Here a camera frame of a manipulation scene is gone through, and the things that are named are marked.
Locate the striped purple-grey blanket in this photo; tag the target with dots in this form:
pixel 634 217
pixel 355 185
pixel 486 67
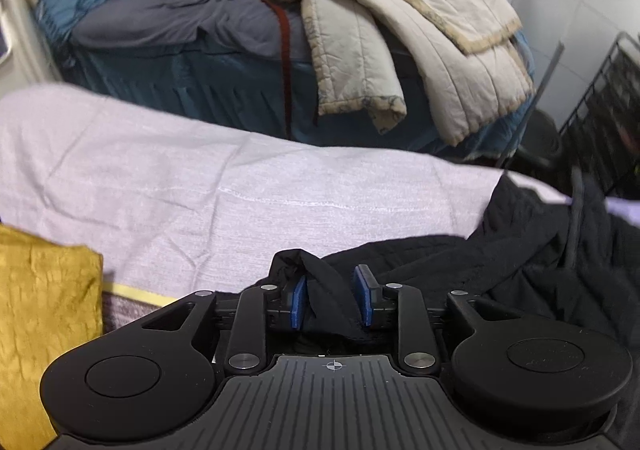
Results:
pixel 127 312

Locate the white bed sheet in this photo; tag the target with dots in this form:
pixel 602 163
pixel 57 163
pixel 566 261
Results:
pixel 225 185

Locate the beige quilted comforter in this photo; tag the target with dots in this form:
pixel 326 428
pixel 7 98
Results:
pixel 400 25

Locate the gold satin folded cloth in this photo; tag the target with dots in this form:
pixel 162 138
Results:
pixel 47 320

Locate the black quilted jacket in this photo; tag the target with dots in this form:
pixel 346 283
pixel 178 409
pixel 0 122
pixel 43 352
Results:
pixel 500 260

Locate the bed with blue skirt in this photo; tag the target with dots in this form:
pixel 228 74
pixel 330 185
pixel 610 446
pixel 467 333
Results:
pixel 200 80

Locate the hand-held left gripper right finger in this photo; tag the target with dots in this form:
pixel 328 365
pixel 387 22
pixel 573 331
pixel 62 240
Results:
pixel 362 295

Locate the black trash bin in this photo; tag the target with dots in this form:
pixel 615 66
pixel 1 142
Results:
pixel 542 140

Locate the grey blanket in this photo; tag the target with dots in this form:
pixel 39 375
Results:
pixel 180 15

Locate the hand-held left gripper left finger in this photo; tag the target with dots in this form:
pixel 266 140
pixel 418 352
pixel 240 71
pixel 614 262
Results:
pixel 299 302

